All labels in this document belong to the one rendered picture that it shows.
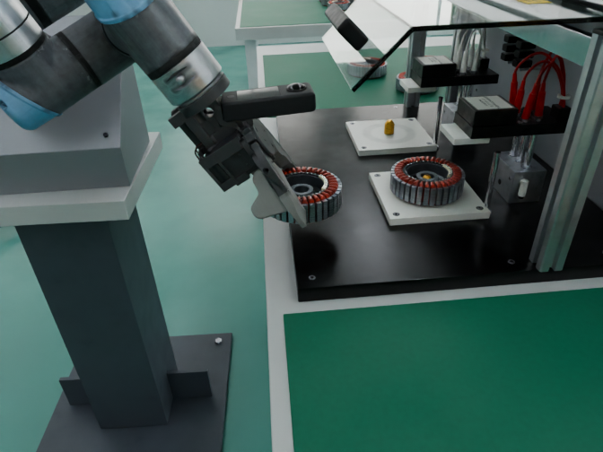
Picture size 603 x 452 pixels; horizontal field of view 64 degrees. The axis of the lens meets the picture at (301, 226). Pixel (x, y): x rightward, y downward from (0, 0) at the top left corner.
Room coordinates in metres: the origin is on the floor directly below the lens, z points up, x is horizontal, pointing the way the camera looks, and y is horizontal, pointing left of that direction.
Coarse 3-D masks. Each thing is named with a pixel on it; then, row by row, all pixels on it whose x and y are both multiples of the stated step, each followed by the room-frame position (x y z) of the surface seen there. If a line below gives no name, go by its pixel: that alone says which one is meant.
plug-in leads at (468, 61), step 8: (472, 32) 0.90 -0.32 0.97; (480, 32) 0.93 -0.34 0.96; (456, 40) 0.94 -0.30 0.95; (472, 40) 0.94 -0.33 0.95; (480, 40) 0.90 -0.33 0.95; (456, 48) 0.94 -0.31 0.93; (472, 48) 0.93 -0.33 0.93; (480, 48) 0.90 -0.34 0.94; (456, 56) 0.94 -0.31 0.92; (464, 56) 0.89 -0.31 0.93; (472, 56) 0.93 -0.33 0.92; (480, 56) 0.94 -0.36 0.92; (464, 64) 0.89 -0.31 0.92; (472, 64) 0.90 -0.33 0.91; (480, 64) 0.93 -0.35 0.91; (488, 64) 0.93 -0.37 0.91; (464, 72) 0.89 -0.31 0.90
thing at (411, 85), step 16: (416, 64) 0.92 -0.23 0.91; (432, 64) 0.89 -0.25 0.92; (448, 64) 0.88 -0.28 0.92; (400, 80) 0.93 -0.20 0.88; (416, 80) 0.90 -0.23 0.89; (432, 80) 0.88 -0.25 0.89; (448, 80) 0.88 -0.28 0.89; (464, 80) 0.88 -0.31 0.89; (480, 80) 0.88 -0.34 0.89; (496, 80) 0.89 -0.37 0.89; (464, 96) 0.91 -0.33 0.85
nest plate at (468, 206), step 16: (384, 176) 0.72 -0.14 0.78; (384, 192) 0.67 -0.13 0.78; (464, 192) 0.66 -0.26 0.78; (384, 208) 0.62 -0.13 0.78; (400, 208) 0.61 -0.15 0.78; (416, 208) 0.61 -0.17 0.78; (432, 208) 0.61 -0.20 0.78; (448, 208) 0.61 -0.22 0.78; (464, 208) 0.61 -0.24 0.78; (480, 208) 0.61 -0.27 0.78; (400, 224) 0.59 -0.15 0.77
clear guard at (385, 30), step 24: (360, 0) 0.70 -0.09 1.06; (384, 0) 0.64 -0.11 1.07; (408, 0) 0.63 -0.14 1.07; (432, 0) 0.63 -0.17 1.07; (456, 0) 0.62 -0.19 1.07; (480, 0) 0.61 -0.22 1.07; (504, 0) 0.61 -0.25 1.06; (552, 0) 0.59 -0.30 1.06; (576, 0) 0.59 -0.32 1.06; (360, 24) 0.61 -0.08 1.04; (384, 24) 0.54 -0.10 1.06; (408, 24) 0.49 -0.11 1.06; (432, 24) 0.48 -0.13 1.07; (456, 24) 0.48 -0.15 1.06; (480, 24) 0.48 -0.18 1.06; (504, 24) 0.49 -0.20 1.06; (528, 24) 0.49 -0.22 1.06; (336, 48) 0.62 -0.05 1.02; (384, 48) 0.49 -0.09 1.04; (360, 72) 0.49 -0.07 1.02
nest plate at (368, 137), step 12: (372, 120) 0.98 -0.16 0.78; (384, 120) 0.98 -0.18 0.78; (396, 120) 0.97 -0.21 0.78; (408, 120) 0.97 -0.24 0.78; (348, 132) 0.94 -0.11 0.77; (360, 132) 0.92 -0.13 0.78; (372, 132) 0.91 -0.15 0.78; (396, 132) 0.91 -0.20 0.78; (408, 132) 0.91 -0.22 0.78; (420, 132) 0.90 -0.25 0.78; (360, 144) 0.85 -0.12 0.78; (372, 144) 0.85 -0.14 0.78; (384, 144) 0.85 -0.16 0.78; (396, 144) 0.85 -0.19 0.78; (408, 144) 0.85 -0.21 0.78; (420, 144) 0.84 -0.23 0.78; (432, 144) 0.84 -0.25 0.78
